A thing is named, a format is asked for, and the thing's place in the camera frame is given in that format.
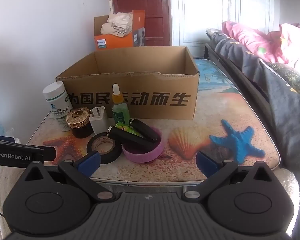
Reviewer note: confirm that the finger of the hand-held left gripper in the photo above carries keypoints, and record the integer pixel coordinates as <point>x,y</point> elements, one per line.
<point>50,153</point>

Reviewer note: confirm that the long black tube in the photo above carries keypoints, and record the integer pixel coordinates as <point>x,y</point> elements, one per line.
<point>130,137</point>

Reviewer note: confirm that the white charger plug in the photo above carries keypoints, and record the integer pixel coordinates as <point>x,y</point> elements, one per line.
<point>98,121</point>

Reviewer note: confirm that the green dropper bottle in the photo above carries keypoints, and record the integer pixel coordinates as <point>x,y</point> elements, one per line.
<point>120,110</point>

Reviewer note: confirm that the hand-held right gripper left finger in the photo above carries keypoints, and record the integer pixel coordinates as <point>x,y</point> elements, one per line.
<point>90,161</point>

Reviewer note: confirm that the short black tube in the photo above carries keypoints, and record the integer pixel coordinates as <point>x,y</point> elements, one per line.
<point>145,130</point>

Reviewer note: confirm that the orange product box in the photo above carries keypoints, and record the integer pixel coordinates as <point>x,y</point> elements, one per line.
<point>115,41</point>

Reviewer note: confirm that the small green tube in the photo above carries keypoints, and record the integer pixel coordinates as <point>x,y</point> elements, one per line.
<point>123,127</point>

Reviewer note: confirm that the dark bed frame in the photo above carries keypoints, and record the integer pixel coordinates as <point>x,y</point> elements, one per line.
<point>230,72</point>

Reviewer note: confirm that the pink blanket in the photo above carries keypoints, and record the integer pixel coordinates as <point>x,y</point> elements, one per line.
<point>265,40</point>

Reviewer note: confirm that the white fleece cloth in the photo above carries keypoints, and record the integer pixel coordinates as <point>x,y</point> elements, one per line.
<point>290,185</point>

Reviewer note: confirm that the brown cardboard box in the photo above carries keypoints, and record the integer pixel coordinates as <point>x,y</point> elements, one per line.
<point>145,65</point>

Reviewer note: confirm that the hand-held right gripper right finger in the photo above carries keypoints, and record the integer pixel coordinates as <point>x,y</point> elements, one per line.
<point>205,165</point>

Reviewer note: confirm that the white pill bottle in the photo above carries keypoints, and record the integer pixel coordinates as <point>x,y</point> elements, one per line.
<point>56,97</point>

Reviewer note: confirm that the beige crumpled cloth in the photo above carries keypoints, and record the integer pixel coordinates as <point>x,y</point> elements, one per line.
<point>116,23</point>

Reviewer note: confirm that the black tape roll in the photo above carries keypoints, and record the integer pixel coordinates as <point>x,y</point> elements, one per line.
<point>92,150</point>

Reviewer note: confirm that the white panelled wardrobe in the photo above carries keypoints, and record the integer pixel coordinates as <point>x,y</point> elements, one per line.
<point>202,10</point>

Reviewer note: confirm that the dark jar with gold lid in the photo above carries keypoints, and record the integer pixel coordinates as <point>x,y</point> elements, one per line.
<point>78,120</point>

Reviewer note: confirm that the purple tape roll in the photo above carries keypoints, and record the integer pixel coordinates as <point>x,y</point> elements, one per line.
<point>142,156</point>

